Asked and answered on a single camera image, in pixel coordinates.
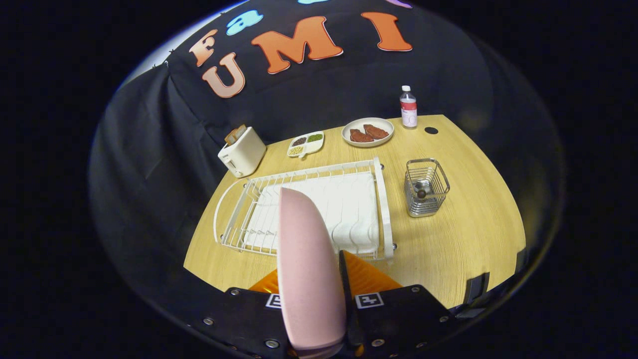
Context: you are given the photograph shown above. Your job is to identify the black backdrop cloth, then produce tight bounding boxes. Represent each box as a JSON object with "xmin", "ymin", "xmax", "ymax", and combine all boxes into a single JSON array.
[{"xmin": 90, "ymin": 0, "xmax": 564, "ymax": 310}]

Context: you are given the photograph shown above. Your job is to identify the white drip tray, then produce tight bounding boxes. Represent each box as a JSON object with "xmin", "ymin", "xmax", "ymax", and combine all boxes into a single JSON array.
[{"xmin": 244, "ymin": 172, "xmax": 380, "ymax": 255}]

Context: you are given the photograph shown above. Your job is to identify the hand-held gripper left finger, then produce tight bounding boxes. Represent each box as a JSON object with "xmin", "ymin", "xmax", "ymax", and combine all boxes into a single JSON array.
[{"xmin": 164, "ymin": 269, "xmax": 295, "ymax": 359}]

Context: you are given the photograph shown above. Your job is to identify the pink plate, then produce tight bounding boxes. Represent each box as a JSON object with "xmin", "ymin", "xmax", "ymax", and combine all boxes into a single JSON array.
[{"xmin": 277, "ymin": 187, "xmax": 348, "ymax": 352}]

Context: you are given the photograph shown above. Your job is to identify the metal wire basket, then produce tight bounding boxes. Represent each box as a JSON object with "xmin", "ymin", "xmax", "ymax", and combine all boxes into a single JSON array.
[{"xmin": 404, "ymin": 158, "xmax": 451, "ymax": 218}]

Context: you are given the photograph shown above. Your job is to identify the white sectioned bean dish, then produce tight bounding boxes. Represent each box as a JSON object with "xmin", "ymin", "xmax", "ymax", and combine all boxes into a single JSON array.
[{"xmin": 287, "ymin": 131, "xmax": 324, "ymax": 159}]

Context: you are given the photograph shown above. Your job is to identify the white toaster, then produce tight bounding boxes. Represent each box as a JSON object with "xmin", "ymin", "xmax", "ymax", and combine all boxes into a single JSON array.
[{"xmin": 218, "ymin": 126, "xmax": 267, "ymax": 178}]

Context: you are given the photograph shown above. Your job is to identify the white round plate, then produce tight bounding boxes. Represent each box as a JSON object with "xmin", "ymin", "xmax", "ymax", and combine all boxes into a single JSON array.
[{"xmin": 341, "ymin": 117, "xmax": 395, "ymax": 148}]

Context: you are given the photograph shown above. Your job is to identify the brown toast slices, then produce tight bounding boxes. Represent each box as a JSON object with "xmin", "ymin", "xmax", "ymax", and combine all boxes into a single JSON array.
[{"xmin": 224, "ymin": 124, "xmax": 247, "ymax": 145}]

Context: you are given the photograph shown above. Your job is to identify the white wire dish rack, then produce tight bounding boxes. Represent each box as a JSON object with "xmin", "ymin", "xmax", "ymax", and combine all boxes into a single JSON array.
[{"xmin": 213, "ymin": 157, "xmax": 398, "ymax": 261}]

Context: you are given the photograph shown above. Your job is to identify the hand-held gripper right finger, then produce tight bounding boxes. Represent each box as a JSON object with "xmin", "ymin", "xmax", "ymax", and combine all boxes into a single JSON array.
[{"xmin": 339, "ymin": 249, "xmax": 464, "ymax": 359}]

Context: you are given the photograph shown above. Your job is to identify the clear plastic bottle red label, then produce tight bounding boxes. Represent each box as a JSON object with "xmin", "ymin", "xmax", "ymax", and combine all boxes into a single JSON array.
[{"xmin": 400, "ymin": 85, "xmax": 418, "ymax": 129}]

